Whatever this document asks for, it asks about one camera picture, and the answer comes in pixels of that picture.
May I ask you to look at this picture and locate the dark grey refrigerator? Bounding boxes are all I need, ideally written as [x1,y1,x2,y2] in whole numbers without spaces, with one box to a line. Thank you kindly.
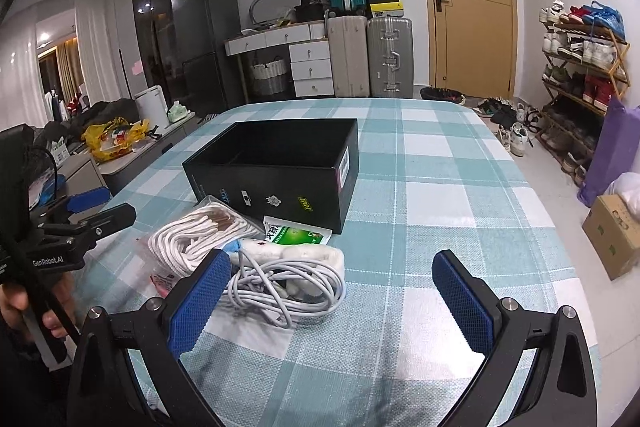
[171,0,245,117]

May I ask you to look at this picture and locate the grey tv cabinet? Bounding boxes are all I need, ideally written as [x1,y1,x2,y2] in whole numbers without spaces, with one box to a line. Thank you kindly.
[58,113,202,196]

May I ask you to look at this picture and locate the silver suitcase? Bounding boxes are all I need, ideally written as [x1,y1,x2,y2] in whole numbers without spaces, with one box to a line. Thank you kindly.
[367,17,413,98]

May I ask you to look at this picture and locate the wooden shoe rack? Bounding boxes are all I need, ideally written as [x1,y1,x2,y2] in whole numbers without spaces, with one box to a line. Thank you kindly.
[537,0,630,186]

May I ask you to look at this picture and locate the white foam sheet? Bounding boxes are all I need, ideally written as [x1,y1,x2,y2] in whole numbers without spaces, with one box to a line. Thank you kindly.
[205,307,295,360]

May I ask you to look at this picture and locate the woven laundry basket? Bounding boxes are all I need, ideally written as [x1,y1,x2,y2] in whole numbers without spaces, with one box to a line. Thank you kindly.
[250,57,288,96]

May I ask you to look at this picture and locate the white cable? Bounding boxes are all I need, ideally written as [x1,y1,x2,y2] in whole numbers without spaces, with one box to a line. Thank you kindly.
[219,250,347,330]

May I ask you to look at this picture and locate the teal checked tablecloth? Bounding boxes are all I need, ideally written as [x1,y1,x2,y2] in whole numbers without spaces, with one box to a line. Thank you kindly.
[75,98,598,426]

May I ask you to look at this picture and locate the small red-print plastic packet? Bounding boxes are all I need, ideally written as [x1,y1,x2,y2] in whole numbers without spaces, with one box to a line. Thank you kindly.
[150,270,181,298]

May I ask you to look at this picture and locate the green medicine sachet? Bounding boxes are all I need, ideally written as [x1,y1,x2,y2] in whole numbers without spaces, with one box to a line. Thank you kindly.
[262,216,332,246]

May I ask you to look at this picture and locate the brown cardboard box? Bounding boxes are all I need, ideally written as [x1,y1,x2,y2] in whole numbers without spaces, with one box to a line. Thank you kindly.
[582,194,639,281]

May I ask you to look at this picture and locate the black cardboard box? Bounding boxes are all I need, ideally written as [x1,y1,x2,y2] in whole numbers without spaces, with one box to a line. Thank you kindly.
[182,118,359,234]

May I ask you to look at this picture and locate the white air purifier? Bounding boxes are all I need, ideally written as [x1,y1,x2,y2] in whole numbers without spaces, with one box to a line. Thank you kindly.
[134,86,169,133]

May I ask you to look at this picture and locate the beige suitcase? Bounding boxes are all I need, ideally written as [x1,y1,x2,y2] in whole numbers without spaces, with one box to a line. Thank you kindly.
[326,15,370,98]

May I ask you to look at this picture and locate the white plastic bag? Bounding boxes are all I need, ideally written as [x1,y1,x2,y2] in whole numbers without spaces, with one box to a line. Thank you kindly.
[606,172,640,213]

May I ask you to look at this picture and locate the person's left hand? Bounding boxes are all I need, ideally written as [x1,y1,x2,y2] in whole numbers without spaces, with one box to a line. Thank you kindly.
[0,278,76,341]

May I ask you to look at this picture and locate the black camera cable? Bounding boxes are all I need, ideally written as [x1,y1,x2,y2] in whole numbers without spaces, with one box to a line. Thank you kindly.
[29,145,60,208]

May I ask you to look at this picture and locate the yellow plastic bag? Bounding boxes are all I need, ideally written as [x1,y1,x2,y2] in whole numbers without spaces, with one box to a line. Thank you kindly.
[81,117,150,164]

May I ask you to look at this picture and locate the white drawer desk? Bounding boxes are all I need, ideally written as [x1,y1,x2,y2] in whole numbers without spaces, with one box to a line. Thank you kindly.
[224,20,334,100]

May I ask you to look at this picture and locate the bagged white rope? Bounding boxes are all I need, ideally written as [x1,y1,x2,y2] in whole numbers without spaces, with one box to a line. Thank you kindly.
[147,200,266,281]

